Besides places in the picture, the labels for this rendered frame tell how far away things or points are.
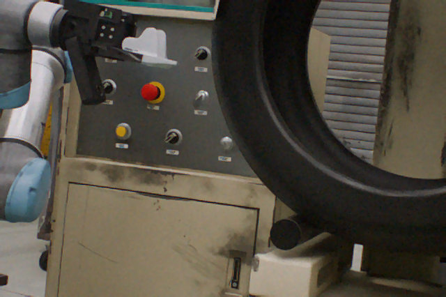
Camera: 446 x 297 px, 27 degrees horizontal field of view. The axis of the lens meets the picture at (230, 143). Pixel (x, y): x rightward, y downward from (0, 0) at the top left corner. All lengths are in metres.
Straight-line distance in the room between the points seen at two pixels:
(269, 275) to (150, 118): 0.95
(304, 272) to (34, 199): 0.55
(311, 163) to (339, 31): 9.97
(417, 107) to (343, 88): 9.52
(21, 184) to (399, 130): 0.67
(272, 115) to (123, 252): 0.97
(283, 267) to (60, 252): 1.04
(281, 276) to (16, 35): 0.61
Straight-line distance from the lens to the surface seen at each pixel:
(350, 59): 11.18
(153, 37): 1.51
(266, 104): 1.33
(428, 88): 1.67
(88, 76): 1.55
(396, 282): 1.64
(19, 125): 1.80
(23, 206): 1.68
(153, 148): 2.23
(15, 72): 1.64
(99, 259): 2.25
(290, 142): 1.32
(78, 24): 1.57
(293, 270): 1.35
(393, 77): 1.68
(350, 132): 11.15
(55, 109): 5.26
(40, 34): 1.58
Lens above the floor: 1.09
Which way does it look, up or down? 3 degrees down
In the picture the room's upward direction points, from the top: 6 degrees clockwise
